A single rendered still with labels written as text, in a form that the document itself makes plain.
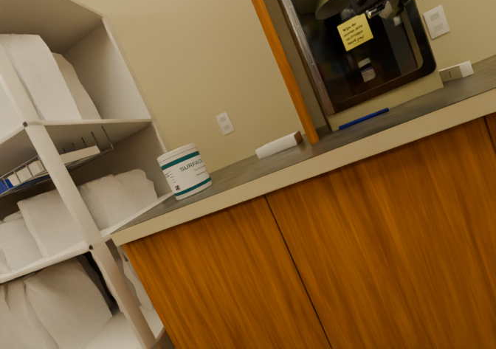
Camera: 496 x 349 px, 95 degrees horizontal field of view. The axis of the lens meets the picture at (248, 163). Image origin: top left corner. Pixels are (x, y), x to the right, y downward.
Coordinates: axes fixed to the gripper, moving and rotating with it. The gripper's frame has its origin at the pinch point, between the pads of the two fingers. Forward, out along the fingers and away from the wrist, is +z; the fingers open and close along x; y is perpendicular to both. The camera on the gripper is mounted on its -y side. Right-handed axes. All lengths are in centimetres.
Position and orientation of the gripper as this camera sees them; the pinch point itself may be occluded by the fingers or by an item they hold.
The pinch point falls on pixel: (379, 10)
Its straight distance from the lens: 80.3
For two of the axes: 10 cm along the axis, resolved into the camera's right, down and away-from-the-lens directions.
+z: 2.2, -2.0, 9.6
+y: 8.9, -3.6, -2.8
